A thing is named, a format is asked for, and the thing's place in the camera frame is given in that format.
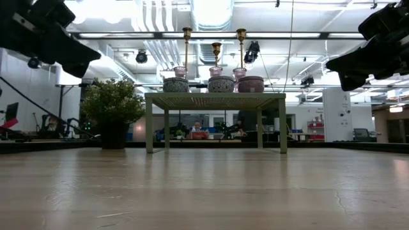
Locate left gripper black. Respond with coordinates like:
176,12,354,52
0,0,102,79

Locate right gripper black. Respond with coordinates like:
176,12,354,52
325,0,409,92

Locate pink speckled candle jar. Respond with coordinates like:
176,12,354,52
237,75,265,93

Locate blue-grey speckled candle jar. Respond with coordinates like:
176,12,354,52
162,77,190,93

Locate tall gold candlestick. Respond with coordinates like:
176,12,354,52
181,27,193,70
235,28,247,70

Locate white purple speckled candle jar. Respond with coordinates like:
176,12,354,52
207,75,236,93

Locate short gold candlestick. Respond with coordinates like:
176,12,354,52
211,42,222,68

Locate red storage shelf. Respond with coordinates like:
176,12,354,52
307,120,324,141

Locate green perforated metal shelf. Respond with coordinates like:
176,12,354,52
144,92,288,155

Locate green potted plant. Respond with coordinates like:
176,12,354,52
80,78,146,150

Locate black office chair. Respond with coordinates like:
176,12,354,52
353,127,371,142

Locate black overhead crossbar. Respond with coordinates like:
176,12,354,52
68,31,365,41

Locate black monitor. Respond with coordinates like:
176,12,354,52
4,102,19,123

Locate standing person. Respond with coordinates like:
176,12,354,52
236,110,257,138

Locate seated person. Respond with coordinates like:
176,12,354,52
190,121,206,133

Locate black diagonal frame strut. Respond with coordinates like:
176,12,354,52
0,76,98,140

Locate thin hanging cable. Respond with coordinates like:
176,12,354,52
282,0,295,93

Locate black aluminium table frame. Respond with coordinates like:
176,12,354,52
0,139,409,155

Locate black overhead camera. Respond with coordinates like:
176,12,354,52
243,40,261,64

